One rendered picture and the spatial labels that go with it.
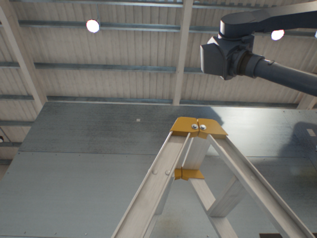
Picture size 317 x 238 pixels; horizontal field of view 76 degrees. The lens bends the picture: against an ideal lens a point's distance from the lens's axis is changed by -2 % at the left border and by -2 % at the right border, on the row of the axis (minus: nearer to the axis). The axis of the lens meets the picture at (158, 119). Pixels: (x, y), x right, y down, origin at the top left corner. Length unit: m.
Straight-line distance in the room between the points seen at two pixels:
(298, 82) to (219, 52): 0.55
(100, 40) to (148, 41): 1.56
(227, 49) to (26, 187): 1.64
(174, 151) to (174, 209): 0.71
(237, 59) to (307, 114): 1.01
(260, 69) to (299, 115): 0.84
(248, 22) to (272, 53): 6.50
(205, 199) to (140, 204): 0.45
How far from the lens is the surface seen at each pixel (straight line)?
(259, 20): 1.79
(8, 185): 1.68
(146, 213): 0.59
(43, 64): 8.39
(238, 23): 1.74
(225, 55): 1.61
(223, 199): 0.83
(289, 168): 1.80
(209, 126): 0.79
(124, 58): 7.41
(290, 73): 1.55
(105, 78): 7.92
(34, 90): 8.36
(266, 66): 1.59
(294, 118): 2.24
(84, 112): 1.91
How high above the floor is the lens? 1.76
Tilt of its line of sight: 45 degrees up
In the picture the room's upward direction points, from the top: straight up
